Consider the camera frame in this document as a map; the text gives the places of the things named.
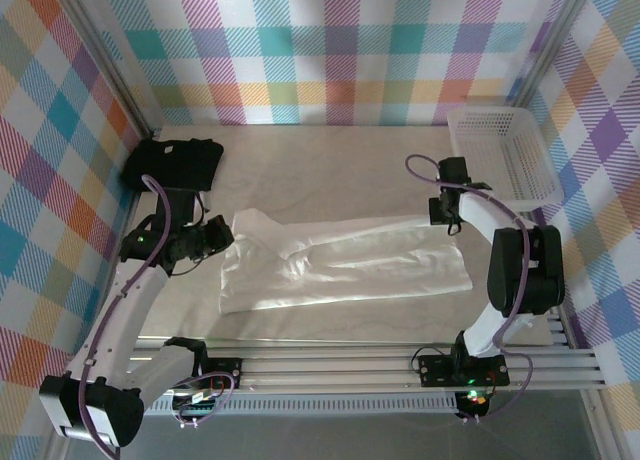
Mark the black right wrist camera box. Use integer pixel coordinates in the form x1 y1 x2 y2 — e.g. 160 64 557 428
438 155 472 187

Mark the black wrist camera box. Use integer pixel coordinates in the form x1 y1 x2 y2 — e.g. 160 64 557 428
154 187 197 229
438 155 472 187

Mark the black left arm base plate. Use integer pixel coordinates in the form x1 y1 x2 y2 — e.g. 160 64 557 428
198 357 244 390

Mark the black folded t-shirt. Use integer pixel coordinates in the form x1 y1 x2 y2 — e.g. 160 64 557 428
121 137 225 194

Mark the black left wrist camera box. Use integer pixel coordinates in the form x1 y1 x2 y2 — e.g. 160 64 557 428
154 187 197 229

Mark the white perforated plastic basket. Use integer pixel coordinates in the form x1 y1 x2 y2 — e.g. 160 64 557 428
446 106 565 214

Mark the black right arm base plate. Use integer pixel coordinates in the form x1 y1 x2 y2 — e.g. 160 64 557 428
417 352 511 389

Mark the green circuit board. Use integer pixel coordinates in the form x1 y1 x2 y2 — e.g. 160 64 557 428
172 387 224 417

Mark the grey slotted cable duct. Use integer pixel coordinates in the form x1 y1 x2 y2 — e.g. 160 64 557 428
144 397 459 417

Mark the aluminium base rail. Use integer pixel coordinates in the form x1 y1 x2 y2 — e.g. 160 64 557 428
63 333 607 397

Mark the black controller with lit LED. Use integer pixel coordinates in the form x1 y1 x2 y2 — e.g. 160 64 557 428
457 388 494 420

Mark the aluminium frame post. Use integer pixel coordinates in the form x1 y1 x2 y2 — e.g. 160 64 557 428
504 0 599 109
49 0 162 137

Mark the white t-shirt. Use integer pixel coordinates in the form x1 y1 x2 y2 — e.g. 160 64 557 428
218 207 475 317

